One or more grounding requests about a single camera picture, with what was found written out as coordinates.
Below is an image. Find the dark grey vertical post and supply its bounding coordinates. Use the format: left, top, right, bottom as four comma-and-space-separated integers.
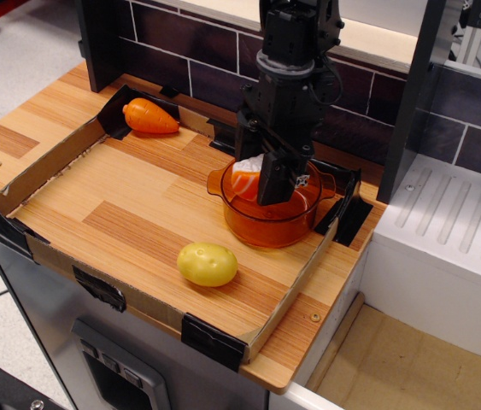
377, 1, 460, 203

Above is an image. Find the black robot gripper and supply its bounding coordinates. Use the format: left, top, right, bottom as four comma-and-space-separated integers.
235, 73, 325, 206

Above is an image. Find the grey toy oven panel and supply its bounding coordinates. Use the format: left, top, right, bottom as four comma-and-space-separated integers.
72, 319, 171, 409

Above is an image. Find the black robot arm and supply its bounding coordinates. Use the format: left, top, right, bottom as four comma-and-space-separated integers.
235, 1, 344, 206

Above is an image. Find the salmon nigiri sushi toy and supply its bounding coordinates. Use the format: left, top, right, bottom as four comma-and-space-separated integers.
231, 154, 264, 202

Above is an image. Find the cardboard fence with black tape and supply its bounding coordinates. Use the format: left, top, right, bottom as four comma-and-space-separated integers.
0, 86, 384, 386

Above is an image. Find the yellow toy potato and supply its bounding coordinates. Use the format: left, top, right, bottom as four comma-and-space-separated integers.
177, 243, 238, 287

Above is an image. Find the white toy sink drainboard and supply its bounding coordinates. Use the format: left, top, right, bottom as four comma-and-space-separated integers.
361, 155, 481, 355

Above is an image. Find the transparent orange plastic pot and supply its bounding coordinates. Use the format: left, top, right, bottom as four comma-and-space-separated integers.
207, 161, 336, 249

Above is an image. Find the orange toy carrot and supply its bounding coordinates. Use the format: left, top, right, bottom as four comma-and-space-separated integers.
122, 97, 179, 134

